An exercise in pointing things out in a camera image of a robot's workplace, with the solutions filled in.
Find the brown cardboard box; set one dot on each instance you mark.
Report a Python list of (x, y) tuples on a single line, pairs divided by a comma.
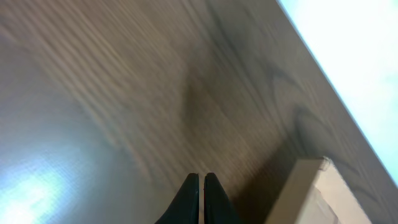
[(316, 193)]

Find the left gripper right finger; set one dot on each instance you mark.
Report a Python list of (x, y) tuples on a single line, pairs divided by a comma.
[(217, 207)]

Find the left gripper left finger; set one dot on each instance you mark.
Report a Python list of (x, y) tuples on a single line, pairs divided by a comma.
[(184, 208)]

